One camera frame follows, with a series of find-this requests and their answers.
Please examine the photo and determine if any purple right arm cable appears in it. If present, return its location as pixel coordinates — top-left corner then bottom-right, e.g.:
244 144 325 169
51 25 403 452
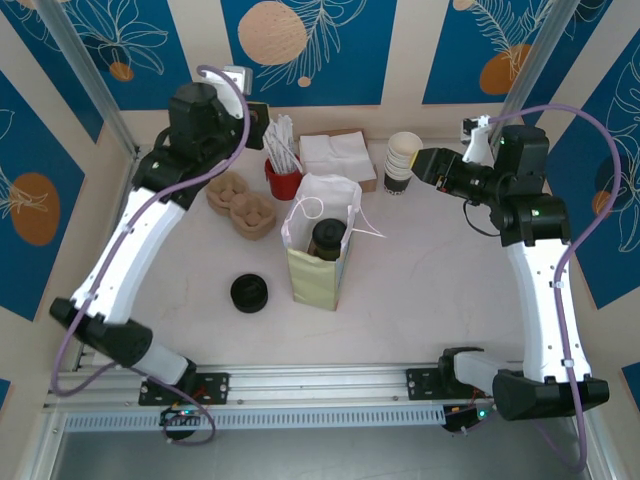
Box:
487 103 621 474

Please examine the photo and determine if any brown cardboard napkin box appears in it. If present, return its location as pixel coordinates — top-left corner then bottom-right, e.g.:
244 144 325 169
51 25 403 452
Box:
298 128 379 194

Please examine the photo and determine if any brown pulp cup carrier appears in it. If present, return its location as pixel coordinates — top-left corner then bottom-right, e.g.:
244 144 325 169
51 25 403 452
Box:
205 171 278 243

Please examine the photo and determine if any grey slotted cable duct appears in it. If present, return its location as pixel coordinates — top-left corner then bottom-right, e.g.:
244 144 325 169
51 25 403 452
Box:
64 404 446 434

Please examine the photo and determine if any stack of paper cups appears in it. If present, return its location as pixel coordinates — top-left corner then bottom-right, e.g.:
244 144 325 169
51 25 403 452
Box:
387 131 425 164

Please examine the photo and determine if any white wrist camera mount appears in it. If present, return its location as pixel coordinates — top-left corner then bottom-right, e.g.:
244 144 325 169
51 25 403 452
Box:
197 67 250 119
462 114 503 164

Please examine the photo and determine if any black printed paper cup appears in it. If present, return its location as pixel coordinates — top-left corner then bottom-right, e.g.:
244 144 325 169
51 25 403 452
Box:
384 157 416 177
383 167 416 197
385 149 417 170

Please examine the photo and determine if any green paper coffee cup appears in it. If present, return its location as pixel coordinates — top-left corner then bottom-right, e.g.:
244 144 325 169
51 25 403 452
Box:
307 238 346 264

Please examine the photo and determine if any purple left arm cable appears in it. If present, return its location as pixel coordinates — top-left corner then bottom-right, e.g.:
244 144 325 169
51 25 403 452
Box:
49 64 250 446

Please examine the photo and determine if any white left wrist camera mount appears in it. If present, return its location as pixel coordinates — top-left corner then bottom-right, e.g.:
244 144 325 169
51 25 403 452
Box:
197 67 250 119

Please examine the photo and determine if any black plastic cup lid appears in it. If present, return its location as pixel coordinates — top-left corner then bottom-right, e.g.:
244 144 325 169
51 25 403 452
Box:
230 289 270 315
312 218 349 247
230 273 269 306

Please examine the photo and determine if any small circuit board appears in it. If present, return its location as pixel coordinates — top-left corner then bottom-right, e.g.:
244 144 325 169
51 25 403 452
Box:
442 403 496 435
159 405 211 429

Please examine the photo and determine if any floral paper gift bag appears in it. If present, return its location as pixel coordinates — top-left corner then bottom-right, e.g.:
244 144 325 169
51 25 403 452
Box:
280 172 389 312

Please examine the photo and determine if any white wrapped straw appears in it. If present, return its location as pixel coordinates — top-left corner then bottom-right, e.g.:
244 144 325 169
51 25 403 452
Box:
278 113 302 172
263 119 285 174
271 117 295 174

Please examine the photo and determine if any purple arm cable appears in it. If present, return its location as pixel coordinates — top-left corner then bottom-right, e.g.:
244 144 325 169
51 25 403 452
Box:
487 103 621 474
49 64 250 446

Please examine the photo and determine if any aluminium frame post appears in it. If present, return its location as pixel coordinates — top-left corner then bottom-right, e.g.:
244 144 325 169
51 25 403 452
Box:
37 0 141 159
499 0 574 136

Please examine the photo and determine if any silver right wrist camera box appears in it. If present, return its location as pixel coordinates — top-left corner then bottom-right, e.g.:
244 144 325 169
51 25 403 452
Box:
462 117 484 146

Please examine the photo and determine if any thin black cable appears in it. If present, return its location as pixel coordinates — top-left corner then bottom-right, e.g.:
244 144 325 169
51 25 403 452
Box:
463 198 502 237

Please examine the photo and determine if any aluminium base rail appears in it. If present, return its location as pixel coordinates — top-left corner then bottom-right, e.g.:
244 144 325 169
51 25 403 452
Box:
42 362 496 407

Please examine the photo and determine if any white paper napkin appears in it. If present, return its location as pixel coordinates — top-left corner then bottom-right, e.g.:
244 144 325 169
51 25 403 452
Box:
298 132 371 165
301 149 377 182

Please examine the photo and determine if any red plastic cup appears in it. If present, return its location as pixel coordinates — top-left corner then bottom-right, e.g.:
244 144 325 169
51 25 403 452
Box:
263 154 305 201

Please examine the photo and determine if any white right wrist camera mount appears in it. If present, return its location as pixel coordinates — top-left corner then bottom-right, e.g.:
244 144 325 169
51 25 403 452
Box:
462 114 503 164

